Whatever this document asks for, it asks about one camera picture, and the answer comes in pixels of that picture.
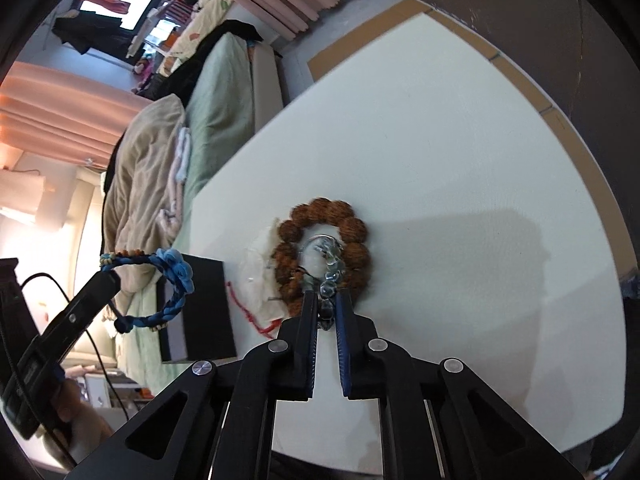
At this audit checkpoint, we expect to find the brown wooden bead bracelet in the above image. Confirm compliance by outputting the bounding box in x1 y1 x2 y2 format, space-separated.
272 198 372 319

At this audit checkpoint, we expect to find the blue braided bracelet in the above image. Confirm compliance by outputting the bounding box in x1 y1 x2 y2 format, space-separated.
99 248 194 334

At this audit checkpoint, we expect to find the clear crystal bead bracelet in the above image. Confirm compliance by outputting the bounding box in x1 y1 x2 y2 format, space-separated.
299 234 349 332

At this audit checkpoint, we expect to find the floral quilt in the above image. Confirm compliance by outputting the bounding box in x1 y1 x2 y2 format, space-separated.
157 0 235 78

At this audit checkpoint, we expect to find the bed with blankets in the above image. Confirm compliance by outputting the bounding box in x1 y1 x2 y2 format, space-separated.
114 32 258 401

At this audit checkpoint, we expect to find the red string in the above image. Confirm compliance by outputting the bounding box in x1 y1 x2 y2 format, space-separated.
227 282 279 337

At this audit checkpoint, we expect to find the orange hanging garment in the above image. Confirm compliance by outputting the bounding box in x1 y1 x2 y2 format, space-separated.
71 0 132 16

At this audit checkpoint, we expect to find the person's left hand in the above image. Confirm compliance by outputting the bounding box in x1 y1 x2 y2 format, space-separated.
42 377 116 468

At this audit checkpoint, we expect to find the black clothing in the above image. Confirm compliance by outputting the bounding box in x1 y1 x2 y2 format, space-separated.
135 19 263 108

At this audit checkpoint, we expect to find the pink and blue cloth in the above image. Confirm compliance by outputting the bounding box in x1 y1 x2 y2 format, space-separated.
155 127 193 233

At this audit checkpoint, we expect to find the black hanging garment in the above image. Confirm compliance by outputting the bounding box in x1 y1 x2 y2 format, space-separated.
52 9 123 56

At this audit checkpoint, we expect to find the white bed frame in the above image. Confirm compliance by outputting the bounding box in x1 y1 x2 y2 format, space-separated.
247 44 292 133

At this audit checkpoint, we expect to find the black box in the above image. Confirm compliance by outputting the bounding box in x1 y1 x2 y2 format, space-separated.
156 254 237 364

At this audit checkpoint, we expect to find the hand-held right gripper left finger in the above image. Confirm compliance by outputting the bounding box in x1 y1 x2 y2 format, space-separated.
65 291 320 480

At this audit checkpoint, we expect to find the clear plastic bag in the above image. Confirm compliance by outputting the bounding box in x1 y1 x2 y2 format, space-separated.
227 217 301 337

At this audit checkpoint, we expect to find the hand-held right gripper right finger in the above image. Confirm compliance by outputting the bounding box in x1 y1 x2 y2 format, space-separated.
335 291 587 480

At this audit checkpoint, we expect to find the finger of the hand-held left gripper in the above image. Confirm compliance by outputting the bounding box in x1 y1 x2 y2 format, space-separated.
29 271 123 367

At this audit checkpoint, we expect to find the beige blanket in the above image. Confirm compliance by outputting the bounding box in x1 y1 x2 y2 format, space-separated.
102 94 187 311

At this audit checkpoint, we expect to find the black cable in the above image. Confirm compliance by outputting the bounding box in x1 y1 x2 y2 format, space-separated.
15 272 132 471

